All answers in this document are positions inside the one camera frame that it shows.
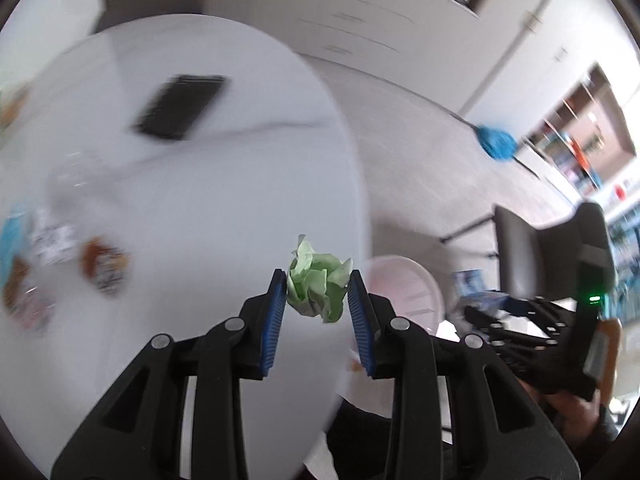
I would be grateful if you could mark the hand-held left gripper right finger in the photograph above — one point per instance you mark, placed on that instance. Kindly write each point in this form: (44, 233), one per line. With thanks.
(361, 325)

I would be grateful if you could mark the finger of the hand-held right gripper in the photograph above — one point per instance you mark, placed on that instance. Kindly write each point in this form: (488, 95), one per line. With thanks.
(510, 317)
(520, 352)

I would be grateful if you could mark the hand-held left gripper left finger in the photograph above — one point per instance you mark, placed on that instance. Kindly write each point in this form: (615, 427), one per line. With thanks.
(272, 320)

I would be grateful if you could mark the green paper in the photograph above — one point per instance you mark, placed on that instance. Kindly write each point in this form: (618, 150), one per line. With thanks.
(315, 285)

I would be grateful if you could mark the pale pink waste bin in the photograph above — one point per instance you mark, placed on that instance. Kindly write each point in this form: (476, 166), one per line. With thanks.
(405, 285)

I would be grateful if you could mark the brown printed wrapper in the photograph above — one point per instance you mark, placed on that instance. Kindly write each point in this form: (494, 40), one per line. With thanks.
(102, 262)

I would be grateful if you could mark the black spiky mat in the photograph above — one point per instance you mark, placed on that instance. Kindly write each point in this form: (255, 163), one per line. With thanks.
(180, 107)

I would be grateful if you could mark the white paper ball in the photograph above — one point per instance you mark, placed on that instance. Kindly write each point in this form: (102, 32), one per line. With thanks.
(52, 240)

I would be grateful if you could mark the clear plastic bottle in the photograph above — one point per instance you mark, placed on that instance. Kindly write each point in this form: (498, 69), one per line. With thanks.
(80, 180)

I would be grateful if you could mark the brown and clear snack wrapper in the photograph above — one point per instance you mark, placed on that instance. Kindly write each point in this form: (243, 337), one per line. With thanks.
(25, 300)

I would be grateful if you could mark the blue face mask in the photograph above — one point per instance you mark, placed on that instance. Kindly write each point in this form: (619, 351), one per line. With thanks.
(10, 240)

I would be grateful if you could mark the person's right hand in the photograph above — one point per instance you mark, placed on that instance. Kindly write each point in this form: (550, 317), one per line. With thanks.
(565, 410)

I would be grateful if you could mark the person's dark clothing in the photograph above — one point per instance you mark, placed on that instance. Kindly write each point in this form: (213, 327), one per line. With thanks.
(360, 435)

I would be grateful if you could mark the blue mop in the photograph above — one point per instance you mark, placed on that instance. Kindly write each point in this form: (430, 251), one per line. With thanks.
(495, 142)

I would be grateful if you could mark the shelf with goods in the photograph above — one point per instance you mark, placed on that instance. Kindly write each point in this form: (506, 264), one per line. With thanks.
(585, 150)

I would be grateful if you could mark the tall beige cabinet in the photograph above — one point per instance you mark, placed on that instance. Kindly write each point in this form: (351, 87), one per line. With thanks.
(540, 35)

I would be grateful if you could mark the beige drawer cabinet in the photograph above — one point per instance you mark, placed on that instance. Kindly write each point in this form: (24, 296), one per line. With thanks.
(360, 15)

